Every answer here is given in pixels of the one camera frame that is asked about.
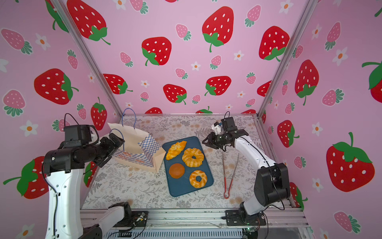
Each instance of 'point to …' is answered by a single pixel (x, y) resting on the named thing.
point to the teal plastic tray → (186, 167)
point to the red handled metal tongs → (228, 197)
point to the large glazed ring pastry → (187, 157)
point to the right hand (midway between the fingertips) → (209, 140)
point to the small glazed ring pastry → (193, 181)
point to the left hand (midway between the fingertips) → (119, 144)
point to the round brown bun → (176, 171)
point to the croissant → (175, 149)
